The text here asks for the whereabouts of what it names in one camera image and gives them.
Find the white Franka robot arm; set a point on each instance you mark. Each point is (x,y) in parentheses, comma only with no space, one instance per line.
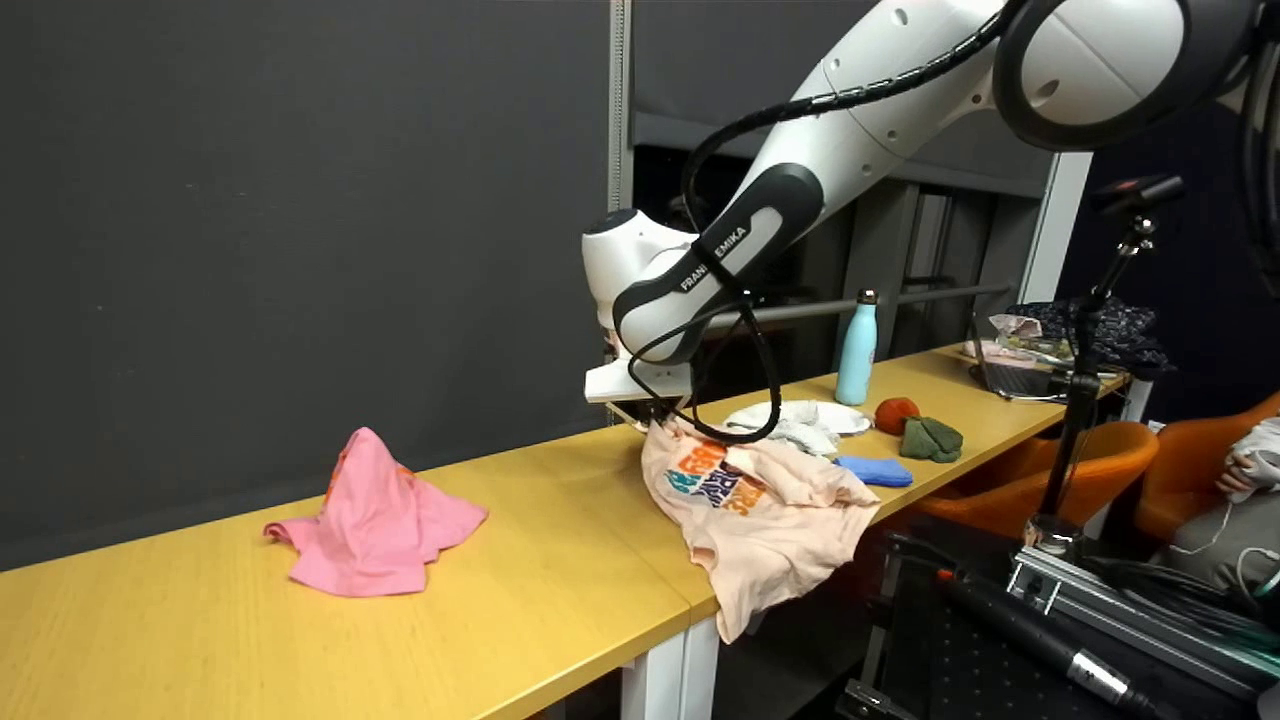
(880,81)

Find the light blue bottle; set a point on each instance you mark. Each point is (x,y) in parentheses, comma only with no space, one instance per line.
(857,354)

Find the white table leg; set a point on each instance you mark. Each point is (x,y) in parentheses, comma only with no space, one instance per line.
(675,675)

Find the white plate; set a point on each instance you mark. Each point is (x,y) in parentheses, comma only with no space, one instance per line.
(826,413)

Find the red round object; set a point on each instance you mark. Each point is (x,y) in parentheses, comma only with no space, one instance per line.
(896,413)

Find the blue cloth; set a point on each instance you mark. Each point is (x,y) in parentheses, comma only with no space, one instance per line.
(877,471)

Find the aluminium rail frame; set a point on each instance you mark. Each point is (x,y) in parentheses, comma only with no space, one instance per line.
(1133,620)

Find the orange fabric chair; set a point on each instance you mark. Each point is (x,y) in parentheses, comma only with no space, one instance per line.
(1203,462)
(1055,473)

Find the black pole silver tip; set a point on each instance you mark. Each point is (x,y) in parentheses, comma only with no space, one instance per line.
(1055,647)

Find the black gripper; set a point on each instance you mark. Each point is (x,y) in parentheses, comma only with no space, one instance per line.
(654,413)

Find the bowl with items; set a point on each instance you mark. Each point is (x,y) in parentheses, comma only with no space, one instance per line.
(1022,354)

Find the white window pillar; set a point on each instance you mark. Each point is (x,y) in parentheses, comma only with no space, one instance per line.
(1060,224)

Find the black camera stand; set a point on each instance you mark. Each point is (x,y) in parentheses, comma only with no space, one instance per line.
(1082,403)

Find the grey window frame post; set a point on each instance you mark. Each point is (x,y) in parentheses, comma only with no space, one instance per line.
(619,134)

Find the green cloth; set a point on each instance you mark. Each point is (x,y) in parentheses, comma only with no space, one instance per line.
(928,437)

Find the peach shirt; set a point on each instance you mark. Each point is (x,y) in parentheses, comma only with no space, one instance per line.
(772,535)

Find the silver metal handrail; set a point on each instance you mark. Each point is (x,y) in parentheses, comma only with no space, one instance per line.
(922,298)

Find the dark patterned cloth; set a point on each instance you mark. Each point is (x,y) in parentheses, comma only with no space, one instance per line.
(1125,334)

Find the pink cloth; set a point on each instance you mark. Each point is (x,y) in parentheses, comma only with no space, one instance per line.
(375,527)

